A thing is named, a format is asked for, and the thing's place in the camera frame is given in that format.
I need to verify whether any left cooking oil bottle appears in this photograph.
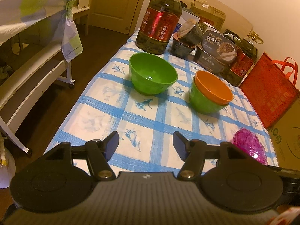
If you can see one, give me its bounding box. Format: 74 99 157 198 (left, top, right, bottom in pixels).
135 0 182 54

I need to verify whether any green bowl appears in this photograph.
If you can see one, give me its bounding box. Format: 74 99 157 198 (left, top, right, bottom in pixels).
129 52 178 95
189 81 228 114

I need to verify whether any wooden door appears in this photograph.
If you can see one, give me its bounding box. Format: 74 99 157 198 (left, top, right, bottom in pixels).
89 0 143 35

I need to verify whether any tilted dark food cup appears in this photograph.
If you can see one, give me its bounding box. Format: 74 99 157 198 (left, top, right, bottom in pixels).
177 19 203 46

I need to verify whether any large pink glass plate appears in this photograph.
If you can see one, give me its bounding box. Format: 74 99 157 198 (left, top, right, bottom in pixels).
232 128 267 165

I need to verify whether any red tote bag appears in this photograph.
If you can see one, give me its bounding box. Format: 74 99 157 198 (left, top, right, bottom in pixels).
239 53 299 128

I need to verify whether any blue white checkered tablecloth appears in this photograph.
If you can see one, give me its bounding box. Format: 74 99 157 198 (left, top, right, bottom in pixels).
48 35 278 174

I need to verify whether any large cardboard box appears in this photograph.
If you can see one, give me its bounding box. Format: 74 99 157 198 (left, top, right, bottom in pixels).
268 100 300 171

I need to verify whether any white shelf rack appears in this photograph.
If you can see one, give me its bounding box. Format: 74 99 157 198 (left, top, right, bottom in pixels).
1 22 74 153

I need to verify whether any instant rice box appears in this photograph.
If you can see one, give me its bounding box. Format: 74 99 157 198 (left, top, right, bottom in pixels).
193 45 226 75
201 31 237 65

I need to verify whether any checkered cloth on rack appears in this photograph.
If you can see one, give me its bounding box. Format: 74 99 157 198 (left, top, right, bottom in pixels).
1 0 83 62

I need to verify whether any orange plastic bowl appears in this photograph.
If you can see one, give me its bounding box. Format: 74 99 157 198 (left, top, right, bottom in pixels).
194 71 233 105

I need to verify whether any lower dark food cup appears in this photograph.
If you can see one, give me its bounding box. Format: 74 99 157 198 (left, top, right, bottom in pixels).
170 32 196 59

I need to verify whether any white blue carton box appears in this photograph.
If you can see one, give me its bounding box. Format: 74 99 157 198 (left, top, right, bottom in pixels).
174 8 200 33

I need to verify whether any cooking oil bottle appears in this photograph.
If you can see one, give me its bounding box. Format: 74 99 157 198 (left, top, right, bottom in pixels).
135 0 182 54
220 29 264 87

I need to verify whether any upper instant rice box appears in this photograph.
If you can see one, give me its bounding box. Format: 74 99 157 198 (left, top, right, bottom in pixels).
201 31 237 65

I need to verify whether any brown carton behind bottles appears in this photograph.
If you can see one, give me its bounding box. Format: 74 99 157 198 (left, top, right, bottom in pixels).
191 0 226 31

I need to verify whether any lower instant rice box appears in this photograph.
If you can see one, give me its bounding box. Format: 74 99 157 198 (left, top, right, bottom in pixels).
193 45 226 75

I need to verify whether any right cooking oil bottle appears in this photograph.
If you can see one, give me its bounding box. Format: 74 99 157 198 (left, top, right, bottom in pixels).
220 29 264 87

